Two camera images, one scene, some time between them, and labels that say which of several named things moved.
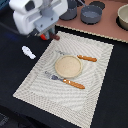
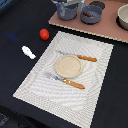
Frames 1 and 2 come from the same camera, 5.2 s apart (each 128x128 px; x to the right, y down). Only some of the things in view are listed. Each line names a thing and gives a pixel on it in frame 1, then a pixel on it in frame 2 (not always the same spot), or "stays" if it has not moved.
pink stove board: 107,25 stays
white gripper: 38,14 -> 69,2
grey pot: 71,11 stays
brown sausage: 54,36 -> 88,14
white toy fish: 27,52 stays
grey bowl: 91,14 stays
